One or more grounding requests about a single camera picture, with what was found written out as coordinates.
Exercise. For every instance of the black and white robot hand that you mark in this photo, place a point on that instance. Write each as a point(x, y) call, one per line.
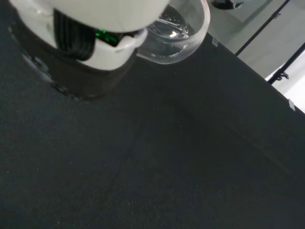
point(112, 21)

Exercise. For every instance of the grey cloth clip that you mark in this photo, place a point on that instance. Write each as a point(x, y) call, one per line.
point(291, 105)
point(214, 42)

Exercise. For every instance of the black bench cloth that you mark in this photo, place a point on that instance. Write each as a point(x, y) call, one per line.
point(152, 148)

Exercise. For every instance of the black tripod leg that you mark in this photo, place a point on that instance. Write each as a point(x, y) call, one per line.
point(264, 25)
point(287, 64)

